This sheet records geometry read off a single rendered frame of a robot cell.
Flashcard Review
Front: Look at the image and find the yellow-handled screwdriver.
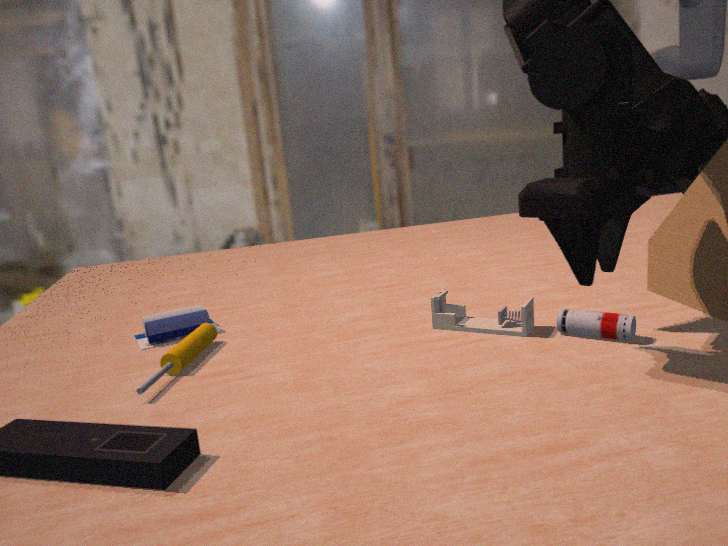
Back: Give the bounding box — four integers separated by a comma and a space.
136, 323, 217, 394

